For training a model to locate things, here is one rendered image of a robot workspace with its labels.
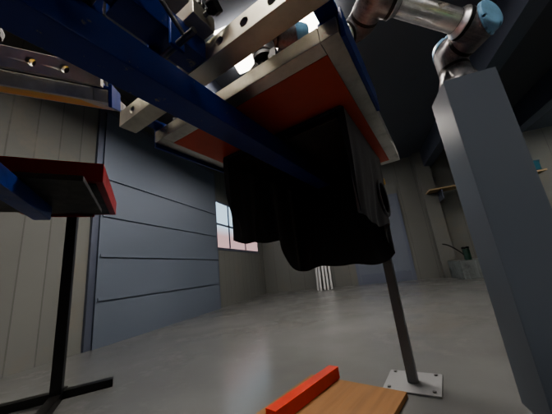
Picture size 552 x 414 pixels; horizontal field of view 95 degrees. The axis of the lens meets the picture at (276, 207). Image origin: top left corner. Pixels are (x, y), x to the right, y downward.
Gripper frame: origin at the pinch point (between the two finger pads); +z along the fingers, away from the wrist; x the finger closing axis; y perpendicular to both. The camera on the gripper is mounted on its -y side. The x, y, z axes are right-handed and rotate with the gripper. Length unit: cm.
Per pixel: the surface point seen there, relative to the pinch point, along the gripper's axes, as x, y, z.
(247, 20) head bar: -25.3, 14.1, -1.8
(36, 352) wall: 24, -264, 90
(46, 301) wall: 27, -265, 50
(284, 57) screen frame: -18.1, 17.6, 4.2
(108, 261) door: 80, -274, 16
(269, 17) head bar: -25.4, 19.2, 1.8
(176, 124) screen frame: -18.1, -18.9, 3.9
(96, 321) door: 70, -271, 75
